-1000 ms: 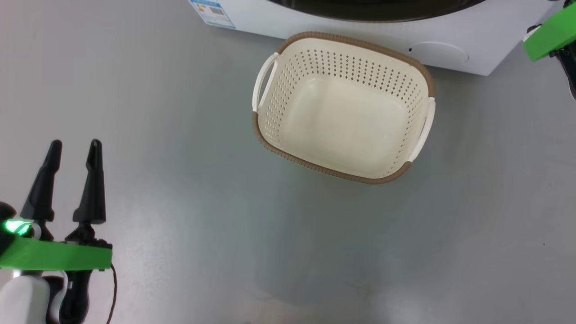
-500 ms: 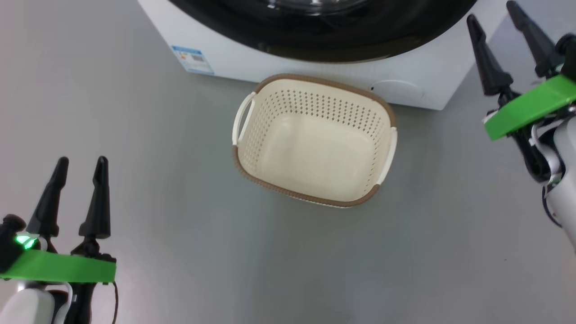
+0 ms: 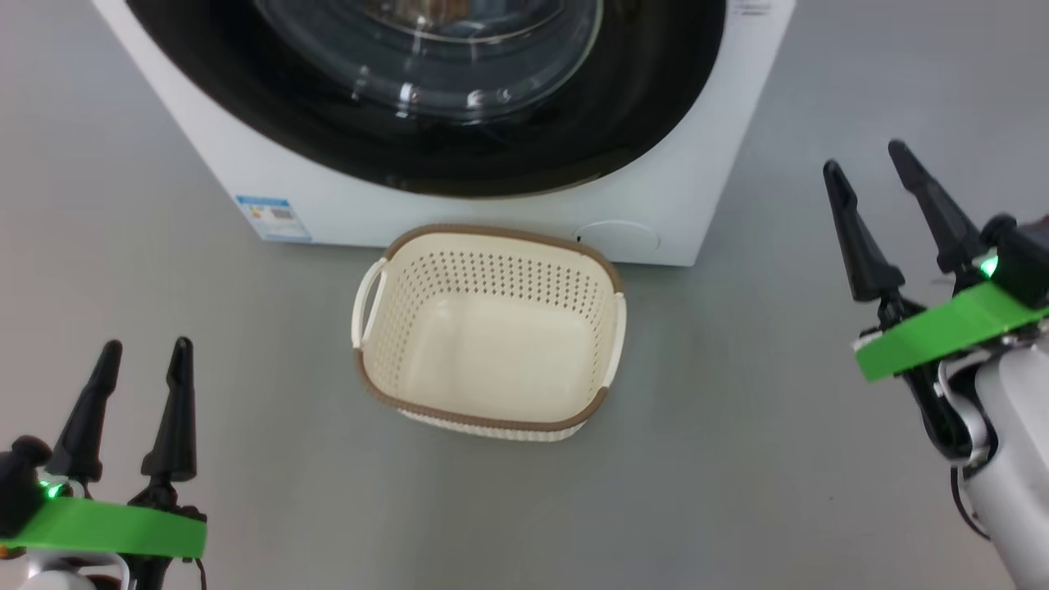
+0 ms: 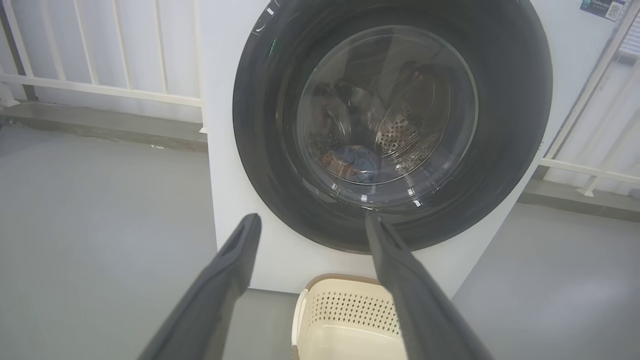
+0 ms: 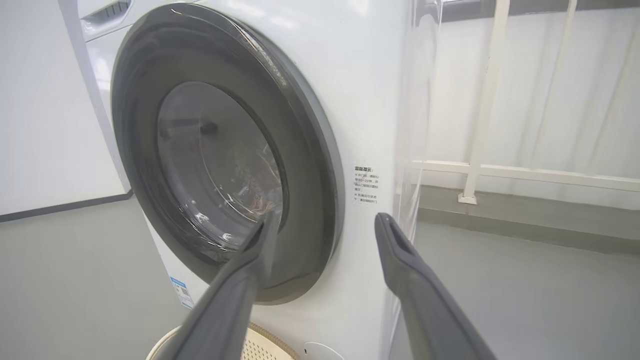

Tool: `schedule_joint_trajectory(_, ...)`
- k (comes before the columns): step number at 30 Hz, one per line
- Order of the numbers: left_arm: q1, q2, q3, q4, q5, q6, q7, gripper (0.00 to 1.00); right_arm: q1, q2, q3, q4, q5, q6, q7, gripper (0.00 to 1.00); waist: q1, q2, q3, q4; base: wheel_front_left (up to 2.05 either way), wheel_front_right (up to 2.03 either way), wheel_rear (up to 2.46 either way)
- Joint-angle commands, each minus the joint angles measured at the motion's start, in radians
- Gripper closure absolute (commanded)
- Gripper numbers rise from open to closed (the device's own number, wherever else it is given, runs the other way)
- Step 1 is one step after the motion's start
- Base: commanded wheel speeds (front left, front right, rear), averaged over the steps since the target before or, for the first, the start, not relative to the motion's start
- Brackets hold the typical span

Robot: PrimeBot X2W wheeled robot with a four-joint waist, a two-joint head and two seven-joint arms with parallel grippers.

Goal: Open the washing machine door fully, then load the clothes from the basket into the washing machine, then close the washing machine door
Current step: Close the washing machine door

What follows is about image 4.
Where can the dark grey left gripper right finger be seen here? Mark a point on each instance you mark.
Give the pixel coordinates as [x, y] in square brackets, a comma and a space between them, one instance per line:
[420, 300]

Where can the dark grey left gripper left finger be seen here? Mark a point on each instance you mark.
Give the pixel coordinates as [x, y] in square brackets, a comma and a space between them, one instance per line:
[210, 300]

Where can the blue cartoon print garment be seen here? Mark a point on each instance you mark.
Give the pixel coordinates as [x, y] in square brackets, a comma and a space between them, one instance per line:
[355, 162]

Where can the round black glass washer door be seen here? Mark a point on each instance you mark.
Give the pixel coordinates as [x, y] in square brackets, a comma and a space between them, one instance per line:
[260, 125]

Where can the white front-load washing machine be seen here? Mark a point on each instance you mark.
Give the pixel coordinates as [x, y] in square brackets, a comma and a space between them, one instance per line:
[235, 225]

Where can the cream perforated laundry basket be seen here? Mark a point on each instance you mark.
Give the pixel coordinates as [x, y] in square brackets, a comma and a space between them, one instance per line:
[345, 325]

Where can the white metal railing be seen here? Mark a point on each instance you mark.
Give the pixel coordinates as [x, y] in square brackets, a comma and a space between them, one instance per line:
[100, 89]
[590, 170]

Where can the dark QR code sticker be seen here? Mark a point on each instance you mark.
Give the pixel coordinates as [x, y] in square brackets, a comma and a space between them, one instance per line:
[602, 7]

